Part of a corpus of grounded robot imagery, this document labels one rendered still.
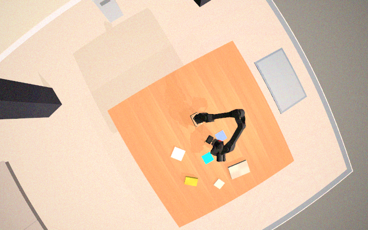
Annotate yellow rectangular block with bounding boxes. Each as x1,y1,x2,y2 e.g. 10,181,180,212
184,176,198,186

